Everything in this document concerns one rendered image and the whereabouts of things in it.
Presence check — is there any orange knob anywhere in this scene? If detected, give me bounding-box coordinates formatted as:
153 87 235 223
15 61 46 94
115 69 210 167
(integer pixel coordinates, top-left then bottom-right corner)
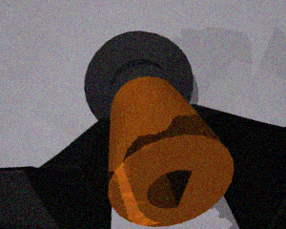
108 76 235 226

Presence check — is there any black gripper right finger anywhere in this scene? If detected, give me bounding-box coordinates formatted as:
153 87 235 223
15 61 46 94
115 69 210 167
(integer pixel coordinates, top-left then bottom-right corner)
190 104 286 229

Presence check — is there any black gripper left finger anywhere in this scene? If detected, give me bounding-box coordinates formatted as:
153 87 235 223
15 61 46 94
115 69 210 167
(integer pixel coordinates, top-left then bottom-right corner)
0 117 112 229

